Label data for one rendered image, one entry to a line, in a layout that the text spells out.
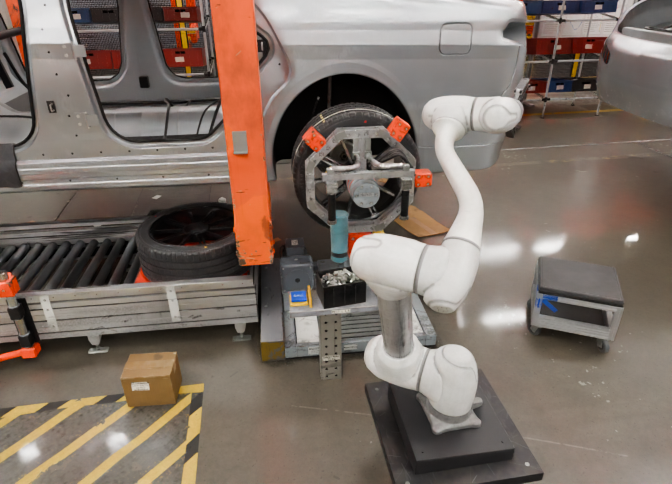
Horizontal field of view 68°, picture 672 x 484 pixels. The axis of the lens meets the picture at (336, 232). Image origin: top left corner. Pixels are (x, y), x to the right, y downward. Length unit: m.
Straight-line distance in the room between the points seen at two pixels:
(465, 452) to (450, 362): 0.30
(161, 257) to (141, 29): 2.25
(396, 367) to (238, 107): 1.20
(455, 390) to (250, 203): 1.19
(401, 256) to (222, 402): 1.47
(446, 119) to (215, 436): 1.63
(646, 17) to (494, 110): 4.01
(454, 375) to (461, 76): 1.66
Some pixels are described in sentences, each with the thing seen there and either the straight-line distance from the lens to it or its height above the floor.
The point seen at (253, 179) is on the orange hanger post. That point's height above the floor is 0.96.
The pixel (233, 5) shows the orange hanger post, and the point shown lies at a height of 1.67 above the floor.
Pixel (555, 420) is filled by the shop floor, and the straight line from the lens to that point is 2.57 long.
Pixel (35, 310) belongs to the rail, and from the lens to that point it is 2.91.
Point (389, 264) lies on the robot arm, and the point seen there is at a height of 1.12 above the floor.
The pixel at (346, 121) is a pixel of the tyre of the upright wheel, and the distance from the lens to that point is 2.44.
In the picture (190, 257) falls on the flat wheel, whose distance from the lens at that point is 2.67.
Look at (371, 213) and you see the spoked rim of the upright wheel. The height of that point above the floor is 0.63.
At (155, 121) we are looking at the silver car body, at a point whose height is 0.90.
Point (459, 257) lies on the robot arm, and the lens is 1.28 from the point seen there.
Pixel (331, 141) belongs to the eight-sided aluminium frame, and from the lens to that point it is 2.37.
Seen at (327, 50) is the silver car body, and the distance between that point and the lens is 2.65.
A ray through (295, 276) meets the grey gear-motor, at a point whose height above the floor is 0.34.
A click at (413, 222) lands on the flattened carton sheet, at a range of 4.00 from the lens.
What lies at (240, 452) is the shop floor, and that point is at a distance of 2.31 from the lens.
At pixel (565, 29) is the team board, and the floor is 1.02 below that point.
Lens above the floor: 1.78
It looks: 28 degrees down
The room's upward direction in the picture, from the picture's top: straight up
